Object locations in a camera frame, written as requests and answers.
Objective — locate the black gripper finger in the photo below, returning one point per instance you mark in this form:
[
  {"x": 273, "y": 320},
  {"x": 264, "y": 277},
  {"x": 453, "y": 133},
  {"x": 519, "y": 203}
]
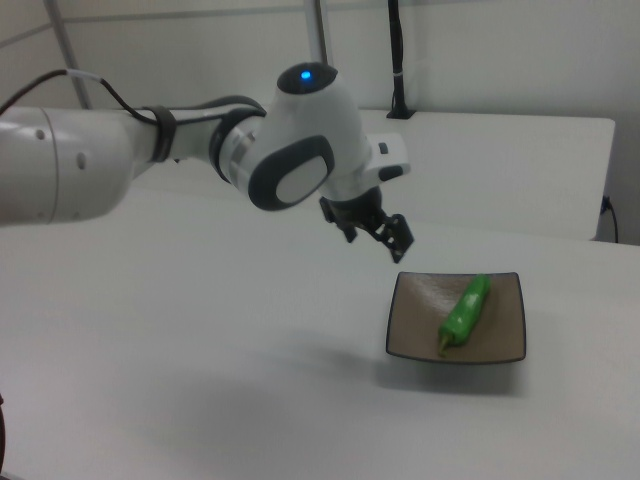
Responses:
[
  {"x": 397, "y": 237},
  {"x": 345, "y": 229}
]

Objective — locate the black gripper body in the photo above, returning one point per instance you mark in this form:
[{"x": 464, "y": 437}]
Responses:
[{"x": 357, "y": 207}]

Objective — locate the green chili pepper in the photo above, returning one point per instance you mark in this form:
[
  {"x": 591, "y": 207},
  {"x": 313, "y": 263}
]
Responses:
[{"x": 465, "y": 312}]

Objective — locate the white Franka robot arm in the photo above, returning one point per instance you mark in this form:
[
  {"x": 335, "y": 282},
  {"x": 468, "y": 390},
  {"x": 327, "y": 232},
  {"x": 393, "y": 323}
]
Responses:
[{"x": 310, "y": 130}]

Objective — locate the brown square ceramic plate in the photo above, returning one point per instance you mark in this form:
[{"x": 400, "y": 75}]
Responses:
[{"x": 415, "y": 320}]

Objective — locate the black clamp stand pole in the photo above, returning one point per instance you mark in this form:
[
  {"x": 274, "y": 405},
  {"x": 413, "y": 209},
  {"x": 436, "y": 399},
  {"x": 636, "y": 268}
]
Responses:
[{"x": 398, "y": 50}]

